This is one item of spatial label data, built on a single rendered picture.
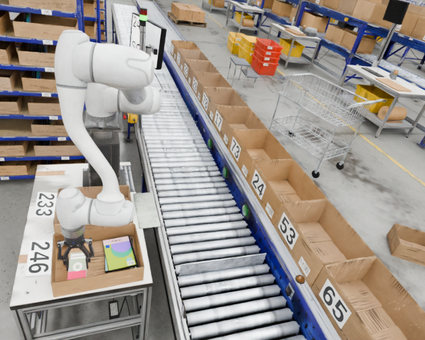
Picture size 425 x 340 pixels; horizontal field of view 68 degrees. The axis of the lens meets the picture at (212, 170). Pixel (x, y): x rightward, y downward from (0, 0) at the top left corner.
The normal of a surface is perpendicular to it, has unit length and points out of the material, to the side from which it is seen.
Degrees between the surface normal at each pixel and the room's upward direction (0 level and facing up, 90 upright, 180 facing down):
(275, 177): 89
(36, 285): 0
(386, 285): 90
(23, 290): 0
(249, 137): 90
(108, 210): 64
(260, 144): 89
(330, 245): 0
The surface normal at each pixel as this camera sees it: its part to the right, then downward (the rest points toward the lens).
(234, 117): 0.28, 0.58
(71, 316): 0.17, -0.81
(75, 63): -0.04, 0.29
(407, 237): -0.28, 0.49
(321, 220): -0.94, 0.04
